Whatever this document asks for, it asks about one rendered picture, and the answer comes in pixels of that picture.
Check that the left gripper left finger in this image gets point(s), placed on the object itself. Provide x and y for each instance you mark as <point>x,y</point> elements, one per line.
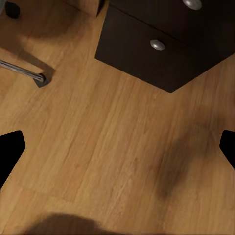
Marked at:
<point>12,145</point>

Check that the swivel chair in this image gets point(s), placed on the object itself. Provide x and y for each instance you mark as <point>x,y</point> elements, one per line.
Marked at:
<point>13,11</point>

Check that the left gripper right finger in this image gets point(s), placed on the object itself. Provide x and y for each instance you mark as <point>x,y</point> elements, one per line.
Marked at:
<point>227,146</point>

